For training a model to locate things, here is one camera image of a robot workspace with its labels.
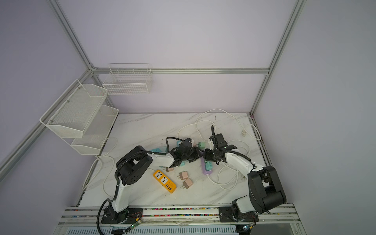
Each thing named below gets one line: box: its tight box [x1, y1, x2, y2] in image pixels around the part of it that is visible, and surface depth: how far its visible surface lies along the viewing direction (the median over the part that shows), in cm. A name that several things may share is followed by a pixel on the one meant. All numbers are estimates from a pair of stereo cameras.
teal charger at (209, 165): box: [205, 161, 213, 171], surface depth 84 cm
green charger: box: [198, 141, 207, 150], surface depth 103 cm
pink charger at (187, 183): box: [181, 178, 193, 189], surface depth 85 cm
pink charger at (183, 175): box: [177, 170, 189, 181], surface depth 88 cm
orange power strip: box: [152, 169, 177, 194], surface depth 84 cm
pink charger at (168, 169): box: [163, 166, 174, 172], surface depth 90 cm
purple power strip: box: [200, 156, 213, 175], surface depth 86 cm
